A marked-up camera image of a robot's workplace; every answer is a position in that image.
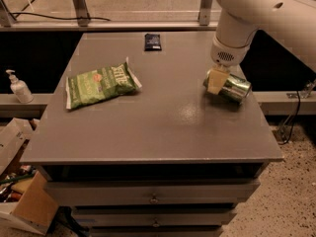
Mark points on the white pump bottle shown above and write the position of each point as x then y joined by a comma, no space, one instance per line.
19,88

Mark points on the grey drawer cabinet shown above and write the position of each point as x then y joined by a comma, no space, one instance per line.
168,161

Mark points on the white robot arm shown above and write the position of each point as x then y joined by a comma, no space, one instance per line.
273,41

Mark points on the metal window rail frame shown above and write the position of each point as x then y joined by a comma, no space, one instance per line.
105,15

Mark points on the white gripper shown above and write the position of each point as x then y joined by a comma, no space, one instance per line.
227,54

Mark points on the open cardboard box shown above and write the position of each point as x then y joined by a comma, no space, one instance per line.
23,203

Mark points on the green chip bag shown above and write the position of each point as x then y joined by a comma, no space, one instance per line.
99,85

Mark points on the green soda can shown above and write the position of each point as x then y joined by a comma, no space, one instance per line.
235,89

